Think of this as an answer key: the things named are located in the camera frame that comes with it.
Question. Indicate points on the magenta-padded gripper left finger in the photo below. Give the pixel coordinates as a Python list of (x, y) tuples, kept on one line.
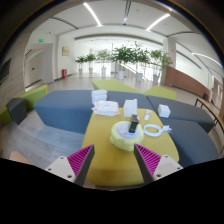
[(63, 166)]

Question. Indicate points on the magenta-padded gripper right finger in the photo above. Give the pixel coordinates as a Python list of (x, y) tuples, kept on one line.
[(165, 165)]

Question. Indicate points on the black charger block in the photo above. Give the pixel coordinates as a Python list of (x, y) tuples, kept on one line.
[(134, 123)]

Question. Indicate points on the wide grey upholstered sofa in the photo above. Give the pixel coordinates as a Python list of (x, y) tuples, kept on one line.
[(193, 143)]

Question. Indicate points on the round yellow power strip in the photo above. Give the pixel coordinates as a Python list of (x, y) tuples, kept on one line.
[(125, 141)]

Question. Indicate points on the small white cube box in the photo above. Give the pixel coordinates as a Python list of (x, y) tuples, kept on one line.
[(164, 110)]

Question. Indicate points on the blue upholstered sofa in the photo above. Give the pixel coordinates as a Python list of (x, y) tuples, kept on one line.
[(63, 110)]

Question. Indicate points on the long grey upholstered sofa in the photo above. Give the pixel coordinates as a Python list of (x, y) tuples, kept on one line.
[(190, 111)]

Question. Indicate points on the white carton box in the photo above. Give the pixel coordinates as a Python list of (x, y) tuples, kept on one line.
[(130, 108)]

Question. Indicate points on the wet wipes pack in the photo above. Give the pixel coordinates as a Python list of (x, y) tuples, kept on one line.
[(106, 108)]

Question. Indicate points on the small green ottoman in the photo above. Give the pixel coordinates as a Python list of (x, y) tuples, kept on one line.
[(161, 92)]

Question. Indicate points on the wooden bench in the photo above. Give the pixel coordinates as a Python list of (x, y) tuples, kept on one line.
[(208, 106)]

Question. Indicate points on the dark grey cube stool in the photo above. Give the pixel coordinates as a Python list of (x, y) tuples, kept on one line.
[(16, 110)]

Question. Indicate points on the green upholstered bench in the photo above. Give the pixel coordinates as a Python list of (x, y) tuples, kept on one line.
[(35, 95)]

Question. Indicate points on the white tissue pack stack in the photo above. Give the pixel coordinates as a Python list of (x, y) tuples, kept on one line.
[(99, 95)]

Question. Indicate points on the red fire extinguisher cabinet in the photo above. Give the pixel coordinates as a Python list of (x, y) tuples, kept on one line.
[(64, 74)]

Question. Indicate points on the large green ottoman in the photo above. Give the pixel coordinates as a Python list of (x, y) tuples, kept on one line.
[(113, 86)]

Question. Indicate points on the potted plants group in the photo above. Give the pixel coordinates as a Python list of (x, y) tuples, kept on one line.
[(125, 55)]

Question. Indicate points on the green exit sign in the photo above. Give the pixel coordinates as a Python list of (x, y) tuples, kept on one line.
[(41, 40)]

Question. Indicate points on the ceiling strip lights group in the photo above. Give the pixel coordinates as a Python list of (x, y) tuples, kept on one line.
[(92, 14)]

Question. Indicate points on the black wall screen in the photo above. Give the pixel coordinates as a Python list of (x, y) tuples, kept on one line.
[(4, 70)]

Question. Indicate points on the framed wall picture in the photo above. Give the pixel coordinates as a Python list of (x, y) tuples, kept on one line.
[(65, 51)]

